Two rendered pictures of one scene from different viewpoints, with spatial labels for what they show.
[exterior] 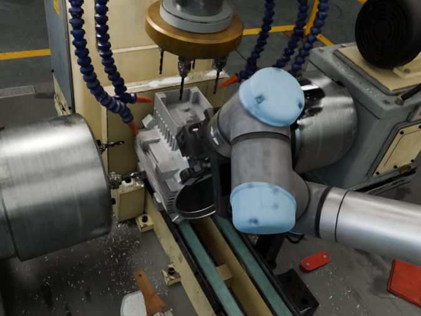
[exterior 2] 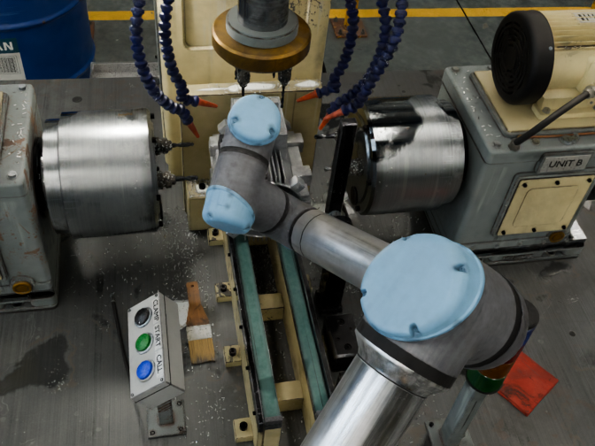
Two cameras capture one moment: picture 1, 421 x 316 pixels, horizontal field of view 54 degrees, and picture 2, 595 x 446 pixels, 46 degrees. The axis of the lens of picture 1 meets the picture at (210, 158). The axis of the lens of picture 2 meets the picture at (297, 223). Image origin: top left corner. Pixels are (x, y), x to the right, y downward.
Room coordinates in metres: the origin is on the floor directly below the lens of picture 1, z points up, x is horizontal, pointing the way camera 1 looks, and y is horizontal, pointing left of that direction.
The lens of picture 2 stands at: (-0.28, -0.41, 2.04)
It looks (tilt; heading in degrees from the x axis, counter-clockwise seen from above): 47 degrees down; 20
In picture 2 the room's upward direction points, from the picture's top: 7 degrees clockwise
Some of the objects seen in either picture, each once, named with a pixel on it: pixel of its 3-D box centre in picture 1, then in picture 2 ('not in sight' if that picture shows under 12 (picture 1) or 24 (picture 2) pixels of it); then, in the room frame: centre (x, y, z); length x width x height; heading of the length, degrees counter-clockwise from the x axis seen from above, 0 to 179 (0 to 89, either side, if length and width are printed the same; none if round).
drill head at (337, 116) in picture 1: (302, 121); (409, 153); (0.89, -0.21, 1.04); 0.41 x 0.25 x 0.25; 126
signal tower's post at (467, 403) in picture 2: not in sight; (480, 383); (0.44, -0.51, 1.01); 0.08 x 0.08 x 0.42; 36
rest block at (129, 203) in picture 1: (127, 195); (202, 203); (0.68, 0.18, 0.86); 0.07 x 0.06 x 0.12; 126
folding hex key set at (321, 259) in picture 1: (315, 262); not in sight; (0.64, -0.31, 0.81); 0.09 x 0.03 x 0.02; 127
